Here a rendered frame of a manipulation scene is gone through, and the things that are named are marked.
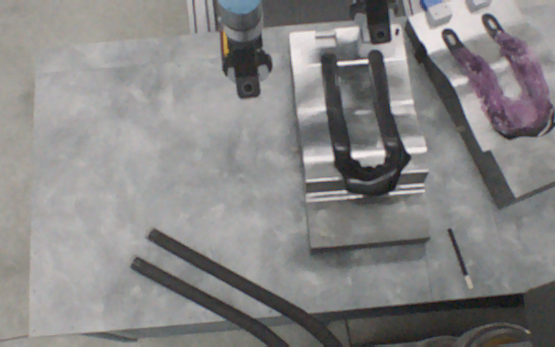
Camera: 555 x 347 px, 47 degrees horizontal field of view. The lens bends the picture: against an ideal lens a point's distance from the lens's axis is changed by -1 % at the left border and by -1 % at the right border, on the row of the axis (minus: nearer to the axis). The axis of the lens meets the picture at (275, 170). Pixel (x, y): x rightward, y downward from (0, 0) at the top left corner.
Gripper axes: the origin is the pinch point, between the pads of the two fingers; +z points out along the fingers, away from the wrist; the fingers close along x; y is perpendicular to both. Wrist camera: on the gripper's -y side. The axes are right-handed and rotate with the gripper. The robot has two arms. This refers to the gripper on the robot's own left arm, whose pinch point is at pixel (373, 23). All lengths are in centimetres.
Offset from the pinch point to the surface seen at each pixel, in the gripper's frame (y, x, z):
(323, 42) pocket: -0.5, 11.8, 6.6
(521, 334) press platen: -62, -7, -69
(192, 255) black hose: -47, 44, -4
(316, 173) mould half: -33.0, 16.2, -5.7
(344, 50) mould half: -4.1, 7.2, 4.0
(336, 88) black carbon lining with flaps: -12.9, 10.1, 3.3
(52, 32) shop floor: 49, 118, 87
